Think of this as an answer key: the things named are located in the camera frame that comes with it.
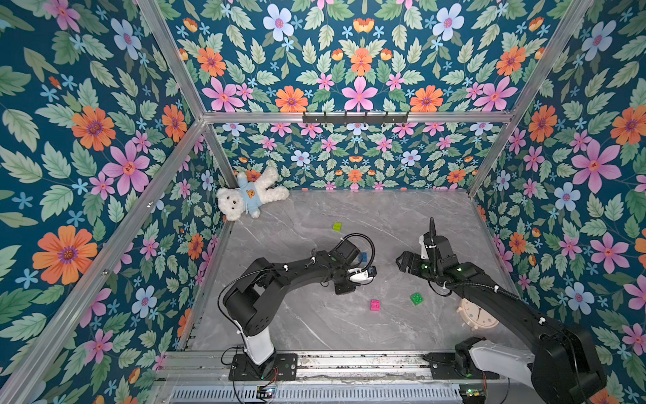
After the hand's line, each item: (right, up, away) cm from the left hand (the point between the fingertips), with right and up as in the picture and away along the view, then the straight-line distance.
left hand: (355, 280), depth 90 cm
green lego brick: (+21, -5, -4) cm, 22 cm away
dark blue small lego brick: (+2, +11, -14) cm, 18 cm away
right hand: (+19, +8, -5) cm, 21 cm away
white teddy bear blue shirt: (-46, +31, +17) cm, 58 cm away
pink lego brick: (+7, -7, -6) cm, 11 cm away
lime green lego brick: (-7, +19, +15) cm, 25 cm away
